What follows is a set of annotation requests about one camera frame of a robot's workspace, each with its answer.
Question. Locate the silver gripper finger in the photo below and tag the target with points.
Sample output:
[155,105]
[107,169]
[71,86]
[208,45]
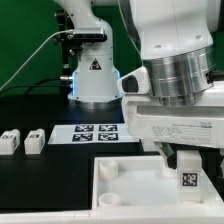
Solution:
[221,163]

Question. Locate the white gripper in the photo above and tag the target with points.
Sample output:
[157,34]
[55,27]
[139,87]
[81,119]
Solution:
[199,125]

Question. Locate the white marker plate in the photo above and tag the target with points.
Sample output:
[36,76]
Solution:
[90,134]

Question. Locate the black camera stand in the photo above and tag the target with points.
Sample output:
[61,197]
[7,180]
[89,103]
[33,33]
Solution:
[69,48]

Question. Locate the white square tabletop part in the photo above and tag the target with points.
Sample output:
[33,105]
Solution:
[139,181]

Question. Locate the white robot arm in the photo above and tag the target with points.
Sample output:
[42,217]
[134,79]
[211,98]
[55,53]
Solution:
[175,96]

